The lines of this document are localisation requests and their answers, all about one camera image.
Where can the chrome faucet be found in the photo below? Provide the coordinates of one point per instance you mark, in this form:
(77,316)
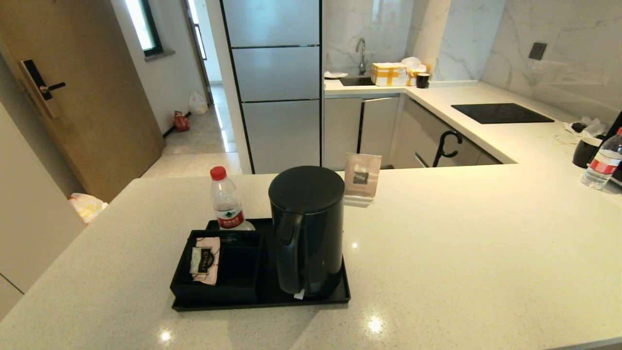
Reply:
(362,53)

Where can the small black cup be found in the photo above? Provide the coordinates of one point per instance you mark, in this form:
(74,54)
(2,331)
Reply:
(423,80)

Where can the QR code sign stand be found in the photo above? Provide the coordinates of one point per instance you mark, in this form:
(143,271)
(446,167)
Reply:
(362,175)

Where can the black electric kettle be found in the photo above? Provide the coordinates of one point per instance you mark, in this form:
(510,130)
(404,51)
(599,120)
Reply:
(311,233)

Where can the dark framed window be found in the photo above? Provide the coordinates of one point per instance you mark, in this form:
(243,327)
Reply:
(141,24)

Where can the clear plastic water bottle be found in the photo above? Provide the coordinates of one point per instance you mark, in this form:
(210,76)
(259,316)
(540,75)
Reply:
(226,199)
(602,165)

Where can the large yellow taped box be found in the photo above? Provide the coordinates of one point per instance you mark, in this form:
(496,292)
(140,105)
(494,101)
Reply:
(388,74)

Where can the brown wooden door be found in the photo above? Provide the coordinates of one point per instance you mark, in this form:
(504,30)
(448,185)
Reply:
(97,97)

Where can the black compartment box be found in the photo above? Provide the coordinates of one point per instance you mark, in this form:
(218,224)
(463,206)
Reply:
(238,267)

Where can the grey cabinet door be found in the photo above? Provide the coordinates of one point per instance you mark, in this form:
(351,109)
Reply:
(379,131)
(340,136)

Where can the grey drawer cabinet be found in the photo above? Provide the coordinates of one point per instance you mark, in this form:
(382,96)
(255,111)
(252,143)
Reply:
(418,131)

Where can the black mug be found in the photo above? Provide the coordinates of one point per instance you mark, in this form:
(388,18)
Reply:
(585,153)

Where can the kitchen sink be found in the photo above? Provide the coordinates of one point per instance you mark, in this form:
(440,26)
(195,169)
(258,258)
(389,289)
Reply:
(357,81)

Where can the silver refrigerator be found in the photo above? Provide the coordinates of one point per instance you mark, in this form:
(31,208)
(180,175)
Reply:
(277,73)

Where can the white crumpled tissue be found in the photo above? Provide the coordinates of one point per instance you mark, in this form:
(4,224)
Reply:
(412,61)

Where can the red bag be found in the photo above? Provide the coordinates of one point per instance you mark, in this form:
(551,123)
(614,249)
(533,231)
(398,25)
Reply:
(181,122)

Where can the black induction cooktop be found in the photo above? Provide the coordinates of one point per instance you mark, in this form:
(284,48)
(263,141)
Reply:
(500,113)

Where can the grey wall socket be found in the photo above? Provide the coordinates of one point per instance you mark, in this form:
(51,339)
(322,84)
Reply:
(537,51)

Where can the pink tea bag packet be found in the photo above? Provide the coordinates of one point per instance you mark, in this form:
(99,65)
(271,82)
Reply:
(204,262)

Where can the white yellow plastic bag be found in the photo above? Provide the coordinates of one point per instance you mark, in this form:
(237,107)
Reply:
(87,206)

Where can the white cloth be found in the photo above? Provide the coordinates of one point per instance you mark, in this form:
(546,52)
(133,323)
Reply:
(335,75)

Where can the crumpled clear plastic wrap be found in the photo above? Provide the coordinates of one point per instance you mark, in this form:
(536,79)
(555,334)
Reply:
(590,127)

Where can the black serving tray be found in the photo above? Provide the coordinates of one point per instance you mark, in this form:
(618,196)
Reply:
(243,306)

